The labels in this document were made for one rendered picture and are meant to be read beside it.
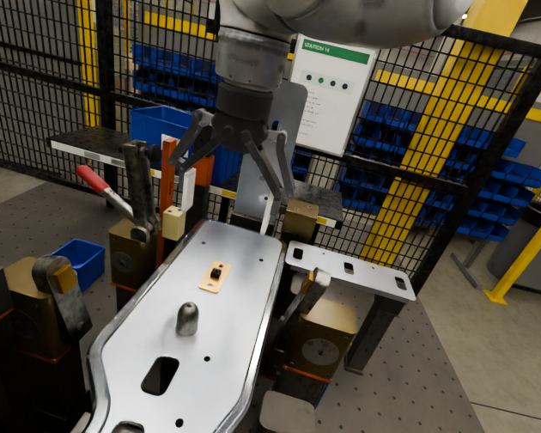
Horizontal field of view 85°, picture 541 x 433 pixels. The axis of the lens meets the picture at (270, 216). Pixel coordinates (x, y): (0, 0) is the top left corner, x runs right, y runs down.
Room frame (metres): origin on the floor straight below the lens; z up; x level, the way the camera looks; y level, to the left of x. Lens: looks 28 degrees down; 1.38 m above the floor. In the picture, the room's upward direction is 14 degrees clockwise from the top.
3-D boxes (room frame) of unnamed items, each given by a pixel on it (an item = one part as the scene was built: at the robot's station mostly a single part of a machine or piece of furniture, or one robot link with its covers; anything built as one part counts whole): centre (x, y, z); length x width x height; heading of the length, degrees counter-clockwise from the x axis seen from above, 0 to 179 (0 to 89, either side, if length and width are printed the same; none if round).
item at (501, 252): (2.62, -2.44, 0.36); 0.50 x 0.50 x 0.73
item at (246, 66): (0.43, 0.07, 1.37); 0.09 x 0.09 x 0.06
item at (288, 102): (0.69, 0.04, 1.17); 0.12 x 0.01 x 0.34; 86
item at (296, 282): (0.49, -0.14, 0.84); 0.12 x 0.07 x 0.28; 86
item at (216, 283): (0.43, 0.07, 1.01); 0.08 x 0.04 x 0.01; 176
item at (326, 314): (0.36, -0.14, 0.87); 0.12 x 0.07 x 0.35; 86
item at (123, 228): (0.44, 0.25, 0.87); 0.10 x 0.07 x 0.35; 86
